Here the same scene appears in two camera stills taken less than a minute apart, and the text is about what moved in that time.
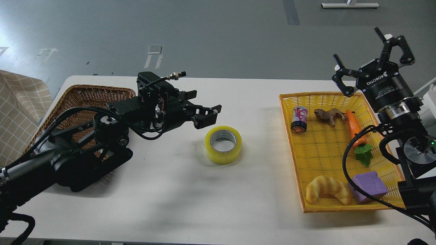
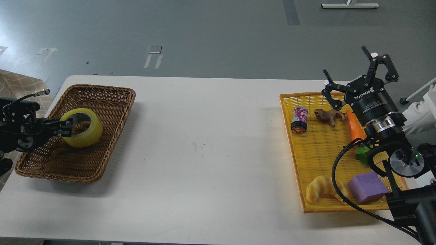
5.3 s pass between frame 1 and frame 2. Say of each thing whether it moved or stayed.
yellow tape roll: moved
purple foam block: stayed
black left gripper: moved
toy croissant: stayed
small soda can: stayed
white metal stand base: stayed
